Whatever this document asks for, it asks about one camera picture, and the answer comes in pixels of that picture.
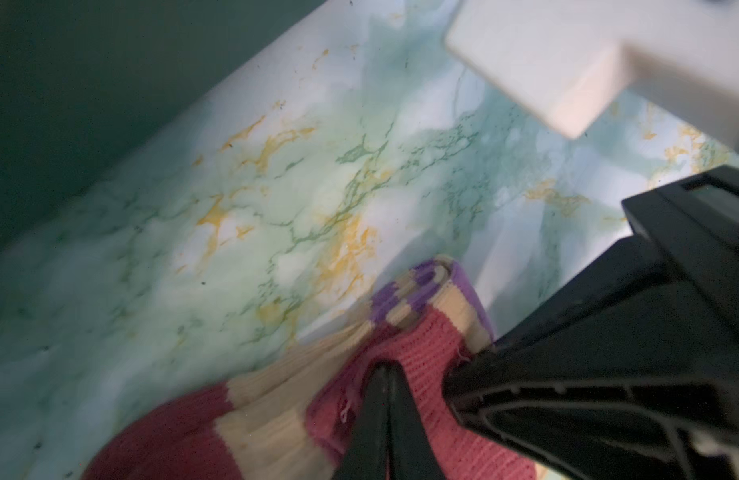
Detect green plastic organizer tray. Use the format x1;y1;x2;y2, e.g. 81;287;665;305
0;1;316;250

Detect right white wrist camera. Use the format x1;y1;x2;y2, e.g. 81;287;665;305
445;1;739;153

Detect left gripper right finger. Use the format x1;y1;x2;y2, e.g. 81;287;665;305
389;363;445;480

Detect beige purple striped sock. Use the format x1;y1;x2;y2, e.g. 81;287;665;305
84;256;537;479

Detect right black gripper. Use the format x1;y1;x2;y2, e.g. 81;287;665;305
443;166;739;479

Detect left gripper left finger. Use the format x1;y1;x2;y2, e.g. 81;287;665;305
332;364;389;480

